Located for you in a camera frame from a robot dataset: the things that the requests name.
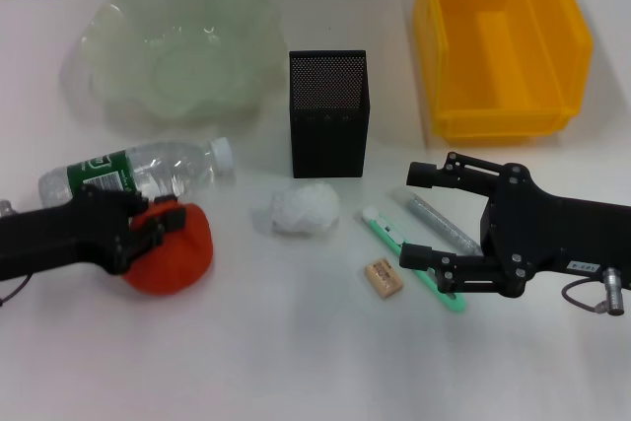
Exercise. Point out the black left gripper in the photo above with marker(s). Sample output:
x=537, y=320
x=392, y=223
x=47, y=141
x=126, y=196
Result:
x=59, y=238

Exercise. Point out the grey glitter pen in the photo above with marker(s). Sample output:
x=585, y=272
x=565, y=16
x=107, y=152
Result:
x=434, y=216

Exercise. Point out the green utility knife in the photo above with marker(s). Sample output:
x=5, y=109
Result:
x=389, y=236

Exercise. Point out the red tomato toy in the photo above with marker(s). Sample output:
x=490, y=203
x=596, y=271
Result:
x=187, y=263

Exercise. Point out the black mesh pen holder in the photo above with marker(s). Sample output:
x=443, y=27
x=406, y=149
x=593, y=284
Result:
x=328, y=145

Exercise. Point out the clear green-label water bottle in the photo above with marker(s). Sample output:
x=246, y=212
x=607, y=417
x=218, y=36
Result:
x=162, y=169

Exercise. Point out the tan eraser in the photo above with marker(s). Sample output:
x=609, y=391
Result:
x=383, y=278

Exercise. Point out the pale green glass fruit plate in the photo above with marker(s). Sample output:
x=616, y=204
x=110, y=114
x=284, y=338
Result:
x=148, y=46

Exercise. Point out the yellow plastic bin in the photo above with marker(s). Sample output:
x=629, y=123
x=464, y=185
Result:
x=493, y=120

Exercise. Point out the white paper ball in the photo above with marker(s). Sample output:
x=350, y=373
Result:
x=305, y=209

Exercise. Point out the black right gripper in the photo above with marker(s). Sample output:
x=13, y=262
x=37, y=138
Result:
x=542, y=233

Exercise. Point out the silver left wrist connector knob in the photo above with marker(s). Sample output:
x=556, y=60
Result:
x=7, y=209

